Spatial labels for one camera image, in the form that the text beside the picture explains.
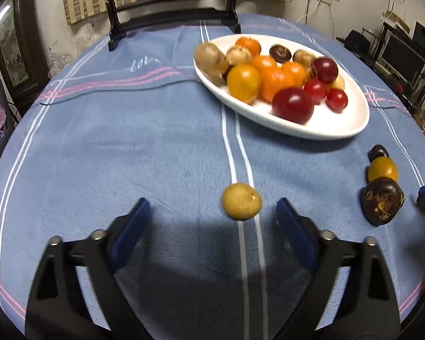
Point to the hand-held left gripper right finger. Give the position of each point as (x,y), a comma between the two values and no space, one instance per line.
(297,233)

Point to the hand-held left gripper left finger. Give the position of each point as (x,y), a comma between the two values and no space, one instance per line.
(131,233)

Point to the wide dark brown mangosteen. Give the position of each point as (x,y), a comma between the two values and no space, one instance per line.
(382,201)

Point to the yellow-brown longan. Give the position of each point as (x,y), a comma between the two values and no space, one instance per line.
(303,58)
(241,201)

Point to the white oval plate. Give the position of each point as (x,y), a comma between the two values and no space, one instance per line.
(347,120)

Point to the large red plum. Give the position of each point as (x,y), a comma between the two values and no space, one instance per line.
(292,105)

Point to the red cherry tomato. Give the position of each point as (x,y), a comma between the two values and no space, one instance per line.
(314,90)
(336,99)

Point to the large pale yellow fruit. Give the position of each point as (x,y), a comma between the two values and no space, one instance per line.
(337,82)

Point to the large orange mandarin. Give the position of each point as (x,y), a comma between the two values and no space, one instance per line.
(274,85)

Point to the yellow-orange round fruit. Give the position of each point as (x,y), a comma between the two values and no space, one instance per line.
(244,82)
(382,169)

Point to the pale striped round fruit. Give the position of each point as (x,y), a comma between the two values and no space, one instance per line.
(239,55)

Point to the small dark plum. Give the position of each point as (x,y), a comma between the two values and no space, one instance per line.
(378,152)

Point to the blue striped tablecloth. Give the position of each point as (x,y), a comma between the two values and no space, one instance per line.
(145,131)

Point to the black metal desk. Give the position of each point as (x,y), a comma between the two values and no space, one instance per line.
(393,85)

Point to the computer monitor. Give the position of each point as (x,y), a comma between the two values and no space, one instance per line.
(400,58)

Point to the black speaker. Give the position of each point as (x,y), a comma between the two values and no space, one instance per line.
(423,35)

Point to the clear plastic bag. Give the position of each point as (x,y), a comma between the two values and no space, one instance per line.
(58,62)

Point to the dark wood framed painting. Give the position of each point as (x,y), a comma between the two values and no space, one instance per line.
(14,49)

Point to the black framed goldfish table screen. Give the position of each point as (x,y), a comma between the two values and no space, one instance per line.
(170,14)

